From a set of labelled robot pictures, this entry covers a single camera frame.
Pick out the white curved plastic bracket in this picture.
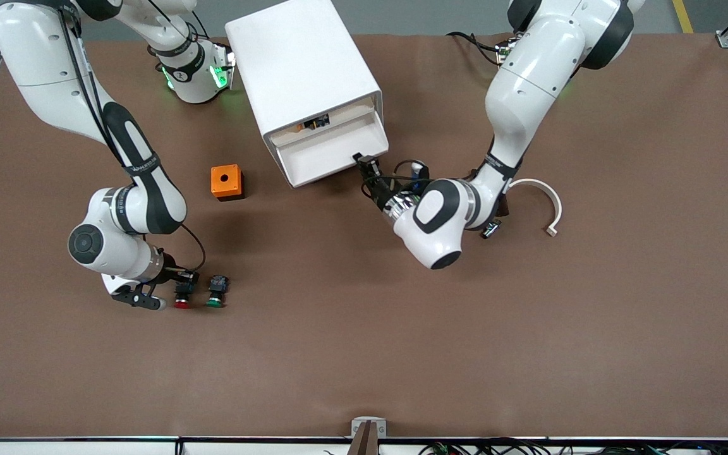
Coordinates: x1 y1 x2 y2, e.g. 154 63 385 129
508 178 563 238

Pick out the white plastic drawer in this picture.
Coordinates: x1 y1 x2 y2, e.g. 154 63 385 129
266 95 379 147
274 104 391 189

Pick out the brown table mat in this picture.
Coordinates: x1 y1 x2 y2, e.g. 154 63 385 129
0 33 728 440

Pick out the white table edge rail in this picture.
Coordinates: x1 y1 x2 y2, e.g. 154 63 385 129
0 436 728 455

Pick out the black arm base cable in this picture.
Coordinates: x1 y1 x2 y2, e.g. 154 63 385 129
446 30 505 65

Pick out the green mushroom push button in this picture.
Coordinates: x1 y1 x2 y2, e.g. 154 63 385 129
206 274 231 309

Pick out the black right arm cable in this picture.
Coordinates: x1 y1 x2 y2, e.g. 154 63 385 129
54 0 208 274

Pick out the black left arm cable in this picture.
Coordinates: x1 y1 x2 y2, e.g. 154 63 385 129
391 158 440 193

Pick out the white drawer cabinet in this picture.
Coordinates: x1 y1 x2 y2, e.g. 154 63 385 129
225 0 384 190

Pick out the orange button enclosure box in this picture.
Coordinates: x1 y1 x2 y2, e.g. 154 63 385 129
210 164 245 202

